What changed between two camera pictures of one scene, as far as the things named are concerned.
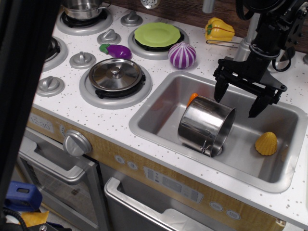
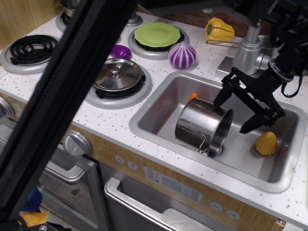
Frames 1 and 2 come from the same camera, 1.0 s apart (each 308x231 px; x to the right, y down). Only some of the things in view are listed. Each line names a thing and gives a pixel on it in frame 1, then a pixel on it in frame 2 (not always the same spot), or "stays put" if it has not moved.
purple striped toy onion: [182, 55] stays put
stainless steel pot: [205, 125] stays put
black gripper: [254, 72] -> [260, 89]
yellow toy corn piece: [266, 143] stays put
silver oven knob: [76, 144] stays put
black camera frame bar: [26, 29] -> [29, 147]
